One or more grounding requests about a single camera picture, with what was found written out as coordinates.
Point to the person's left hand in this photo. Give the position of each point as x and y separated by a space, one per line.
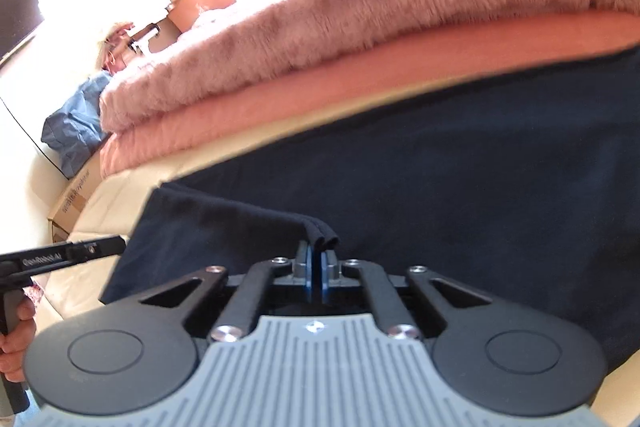
22 337

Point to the brown plastic storage bin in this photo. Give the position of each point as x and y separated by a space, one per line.
205 2

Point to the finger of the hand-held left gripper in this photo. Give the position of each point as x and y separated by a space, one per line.
97 247

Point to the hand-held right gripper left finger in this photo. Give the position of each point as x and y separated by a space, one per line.
306 279

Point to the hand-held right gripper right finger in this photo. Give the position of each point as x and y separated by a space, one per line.
326 279

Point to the black pants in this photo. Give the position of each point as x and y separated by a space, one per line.
450 182

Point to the black television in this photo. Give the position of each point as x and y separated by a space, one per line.
17 17

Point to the cardboard box with blue print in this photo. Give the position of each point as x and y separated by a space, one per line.
75 197

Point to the blue cloth bag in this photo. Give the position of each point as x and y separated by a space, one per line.
75 127

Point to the white cloth pile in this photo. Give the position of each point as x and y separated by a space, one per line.
130 12

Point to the white metal frame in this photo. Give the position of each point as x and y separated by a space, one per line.
142 38

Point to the salmon bed sheet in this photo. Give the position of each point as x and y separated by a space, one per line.
300 87

